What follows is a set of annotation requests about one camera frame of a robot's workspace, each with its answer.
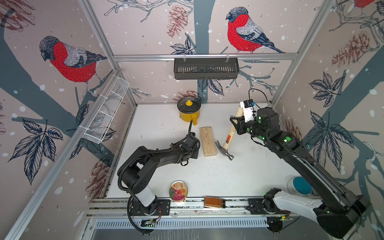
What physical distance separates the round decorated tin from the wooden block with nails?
0.23 meters

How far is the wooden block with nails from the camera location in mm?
917

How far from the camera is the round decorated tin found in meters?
0.76
